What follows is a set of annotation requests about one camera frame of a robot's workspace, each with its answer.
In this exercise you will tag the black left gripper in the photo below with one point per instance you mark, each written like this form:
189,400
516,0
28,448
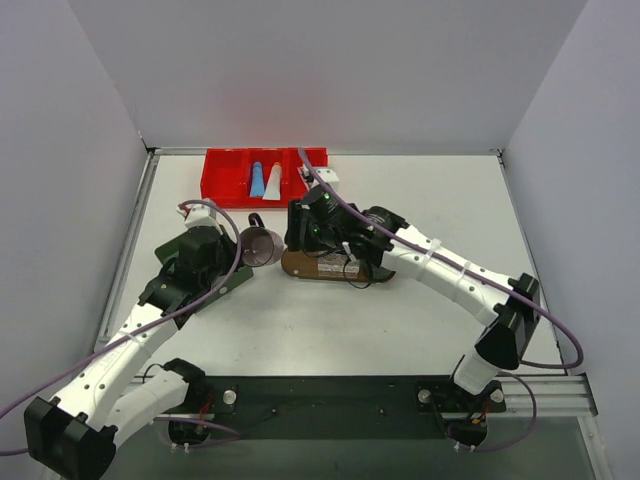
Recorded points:
226,248

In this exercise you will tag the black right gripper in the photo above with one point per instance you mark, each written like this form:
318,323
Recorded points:
295,230

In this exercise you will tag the translucent purple cup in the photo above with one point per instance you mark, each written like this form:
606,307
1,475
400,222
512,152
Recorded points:
260,246

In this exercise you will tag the white toothpaste tube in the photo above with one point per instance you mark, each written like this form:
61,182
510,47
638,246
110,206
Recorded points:
272,190

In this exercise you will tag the blue toothpaste tube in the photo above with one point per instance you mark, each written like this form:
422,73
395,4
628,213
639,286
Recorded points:
257,186

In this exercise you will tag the clear plastic bag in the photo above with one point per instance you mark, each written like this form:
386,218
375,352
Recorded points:
336,265

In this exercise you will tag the dark green enamel mug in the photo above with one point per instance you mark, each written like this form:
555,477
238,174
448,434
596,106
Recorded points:
378,274

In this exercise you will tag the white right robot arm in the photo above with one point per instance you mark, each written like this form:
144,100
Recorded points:
503,305

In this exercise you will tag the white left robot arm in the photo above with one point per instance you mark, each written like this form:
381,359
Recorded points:
77,432

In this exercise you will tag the green metal tray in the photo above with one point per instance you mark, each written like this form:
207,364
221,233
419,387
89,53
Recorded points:
235,280

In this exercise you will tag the oval wooden tray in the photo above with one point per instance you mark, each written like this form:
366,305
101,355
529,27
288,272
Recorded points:
304,266

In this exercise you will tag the red plastic divided bin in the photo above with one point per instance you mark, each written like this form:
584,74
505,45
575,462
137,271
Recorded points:
228,173

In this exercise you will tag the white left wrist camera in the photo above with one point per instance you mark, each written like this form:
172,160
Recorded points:
198,214

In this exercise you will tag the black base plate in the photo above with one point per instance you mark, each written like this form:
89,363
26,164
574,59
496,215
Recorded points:
220,408

